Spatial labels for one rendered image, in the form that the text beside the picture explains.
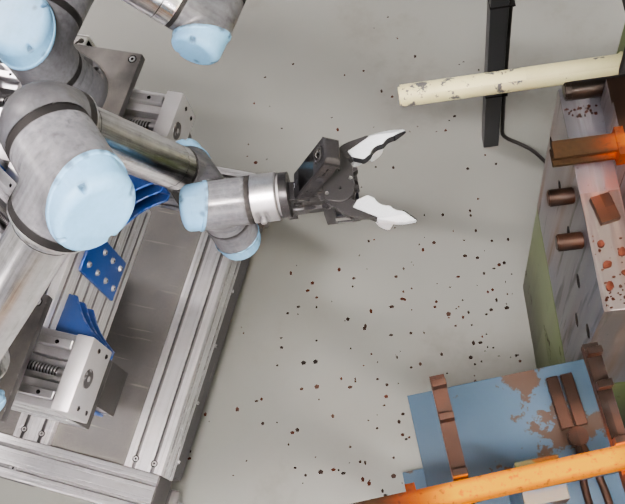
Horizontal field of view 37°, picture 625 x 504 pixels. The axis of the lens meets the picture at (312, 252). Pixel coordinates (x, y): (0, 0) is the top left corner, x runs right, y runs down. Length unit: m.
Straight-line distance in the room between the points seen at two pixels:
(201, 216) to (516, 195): 1.24
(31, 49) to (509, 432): 0.99
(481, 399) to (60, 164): 0.77
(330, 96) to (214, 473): 1.08
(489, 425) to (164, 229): 1.09
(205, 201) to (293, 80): 1.34
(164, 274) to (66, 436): 0.44
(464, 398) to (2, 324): 0.72
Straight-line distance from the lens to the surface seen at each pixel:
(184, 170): 1.49
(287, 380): 2.33
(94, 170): 1.13
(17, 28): 1.64
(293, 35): 2.78
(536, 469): 1.24
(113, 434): 2.19
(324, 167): 1.31
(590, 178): 1.48
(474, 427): 1.52
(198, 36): 1.33
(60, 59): 1.66
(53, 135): 1.17
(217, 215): 1.39
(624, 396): 1.96
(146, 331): 2.23
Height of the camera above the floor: 2.22
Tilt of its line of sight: 66 degrees down
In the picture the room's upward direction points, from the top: 21 degrees counter-clockwise
